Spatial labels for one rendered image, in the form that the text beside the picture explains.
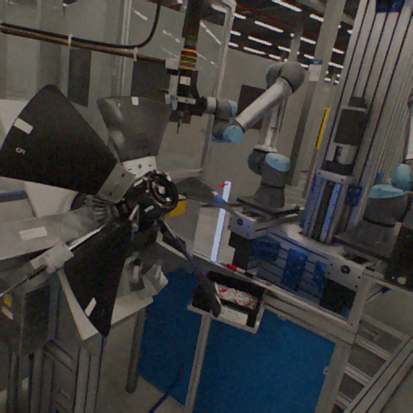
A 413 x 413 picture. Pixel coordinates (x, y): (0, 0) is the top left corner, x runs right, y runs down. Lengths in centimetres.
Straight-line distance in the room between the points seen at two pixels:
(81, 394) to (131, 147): 77
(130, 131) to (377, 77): 106
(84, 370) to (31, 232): 53
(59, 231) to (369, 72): 135
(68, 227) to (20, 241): 12
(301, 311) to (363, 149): 76
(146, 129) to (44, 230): 40
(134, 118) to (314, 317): 86
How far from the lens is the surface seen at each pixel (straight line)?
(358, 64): 175
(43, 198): 106
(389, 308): 282
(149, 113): 112
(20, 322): 124
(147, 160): 101
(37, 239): 88
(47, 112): 86
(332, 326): 130
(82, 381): 127
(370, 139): 168
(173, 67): 98
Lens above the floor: 146
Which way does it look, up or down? 16 degrees down
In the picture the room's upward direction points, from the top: 10 degrees clockwise
